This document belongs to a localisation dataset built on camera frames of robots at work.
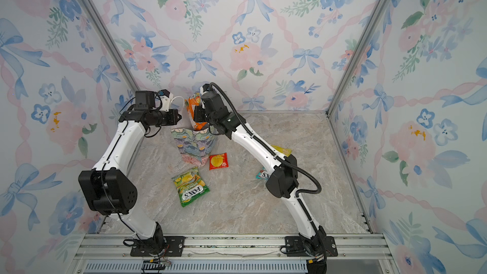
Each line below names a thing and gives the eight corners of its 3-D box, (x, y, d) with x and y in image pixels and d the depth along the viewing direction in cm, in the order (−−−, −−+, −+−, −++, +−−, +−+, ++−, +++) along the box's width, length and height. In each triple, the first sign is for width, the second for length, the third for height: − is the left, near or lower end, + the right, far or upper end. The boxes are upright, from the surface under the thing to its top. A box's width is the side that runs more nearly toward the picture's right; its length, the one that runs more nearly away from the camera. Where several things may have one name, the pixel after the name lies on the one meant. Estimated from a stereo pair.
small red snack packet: (210, 170, 97) (209, 168, 96) (209, 157, 102) (208, 155, 100) (229, 167, 98) (228, 165, 97) (227, 154, 103) (227, 152, 101)
